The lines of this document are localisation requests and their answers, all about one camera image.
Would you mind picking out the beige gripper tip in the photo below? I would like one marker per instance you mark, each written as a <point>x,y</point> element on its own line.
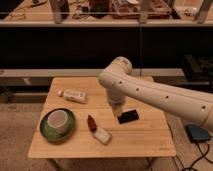
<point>117,109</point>

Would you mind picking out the wooden shelf bench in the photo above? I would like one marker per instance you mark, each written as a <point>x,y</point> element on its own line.
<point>106,13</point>

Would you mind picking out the black rectangular block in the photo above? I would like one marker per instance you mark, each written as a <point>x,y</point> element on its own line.
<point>128,116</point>

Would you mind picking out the blue foot pedal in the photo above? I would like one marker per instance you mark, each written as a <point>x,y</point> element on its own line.
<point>197,134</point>

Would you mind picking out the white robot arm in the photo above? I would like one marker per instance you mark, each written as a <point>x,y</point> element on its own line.
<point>194,106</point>

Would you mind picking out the white cup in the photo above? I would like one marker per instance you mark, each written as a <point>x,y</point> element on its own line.
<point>58,120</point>

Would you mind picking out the wooden table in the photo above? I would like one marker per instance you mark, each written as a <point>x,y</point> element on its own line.
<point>149,136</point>

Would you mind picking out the white tube bottle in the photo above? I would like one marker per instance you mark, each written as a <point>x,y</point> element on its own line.
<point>71,95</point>

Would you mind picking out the red chili pepper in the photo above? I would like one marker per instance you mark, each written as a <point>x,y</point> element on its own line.
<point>91,124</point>

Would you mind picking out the green plate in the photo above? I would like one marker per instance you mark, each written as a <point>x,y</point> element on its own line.
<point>51,134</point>

